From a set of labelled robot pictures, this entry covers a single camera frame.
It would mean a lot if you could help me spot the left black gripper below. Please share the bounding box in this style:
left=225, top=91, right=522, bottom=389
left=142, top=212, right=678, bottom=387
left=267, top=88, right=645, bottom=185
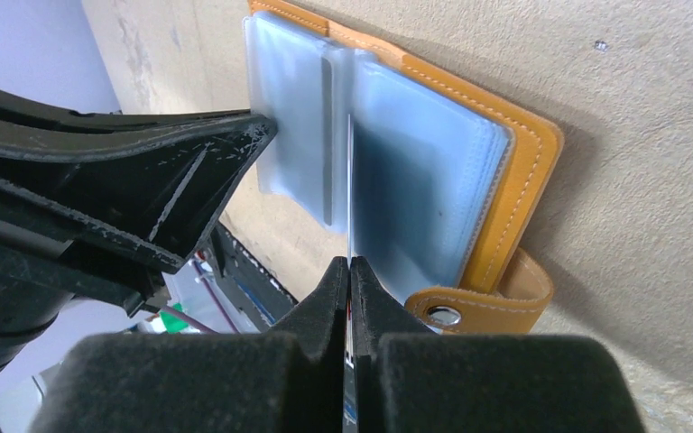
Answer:
left=0, top=90, right=277, bottom=373

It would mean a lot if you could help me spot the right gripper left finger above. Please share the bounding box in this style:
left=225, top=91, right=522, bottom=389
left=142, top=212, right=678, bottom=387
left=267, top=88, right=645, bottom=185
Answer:
left=31, top=257, right=350, bottom=432

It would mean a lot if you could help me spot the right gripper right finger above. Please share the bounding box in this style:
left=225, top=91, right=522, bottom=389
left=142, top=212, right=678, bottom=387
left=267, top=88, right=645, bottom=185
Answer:
left=350, top=257, right=644, bottom=432

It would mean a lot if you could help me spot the orange leather card holder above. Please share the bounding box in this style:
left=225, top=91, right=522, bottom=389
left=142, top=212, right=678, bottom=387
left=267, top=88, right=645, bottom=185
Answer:
left=248, top=1, right=564, bottom=334

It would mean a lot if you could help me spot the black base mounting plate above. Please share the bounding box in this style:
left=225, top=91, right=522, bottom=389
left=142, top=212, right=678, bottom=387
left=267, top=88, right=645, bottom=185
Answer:
left=203, top=224, right=298, bottom=332

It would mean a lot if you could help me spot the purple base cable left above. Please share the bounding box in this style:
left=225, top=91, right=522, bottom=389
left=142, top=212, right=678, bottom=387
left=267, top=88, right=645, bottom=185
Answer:
left=161, top=260, right=240, bottom=335

